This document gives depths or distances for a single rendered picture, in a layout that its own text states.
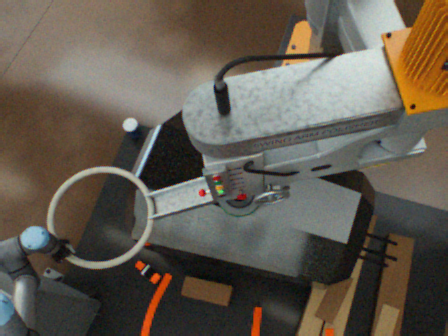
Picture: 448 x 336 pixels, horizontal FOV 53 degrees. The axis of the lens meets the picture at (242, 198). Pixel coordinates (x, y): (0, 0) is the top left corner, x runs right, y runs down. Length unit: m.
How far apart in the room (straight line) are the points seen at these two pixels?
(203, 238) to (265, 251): 0.32
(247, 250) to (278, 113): 1.05
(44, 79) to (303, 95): 2.73
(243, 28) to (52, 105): 1.56
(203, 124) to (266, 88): 0.22
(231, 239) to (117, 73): 1.86
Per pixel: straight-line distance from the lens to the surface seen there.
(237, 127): 1.36
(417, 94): 1.45
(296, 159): 1.65
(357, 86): 1.44
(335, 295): 2.77
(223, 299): 2.82
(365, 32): 1.84
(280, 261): 2.26
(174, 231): 2.35
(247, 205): 2.15
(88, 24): 3.99
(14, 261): 1.99
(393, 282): 2.98
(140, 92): 3.53
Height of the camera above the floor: 2.94
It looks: 73 degrees down
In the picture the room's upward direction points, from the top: 9 degrees counter-clockwise
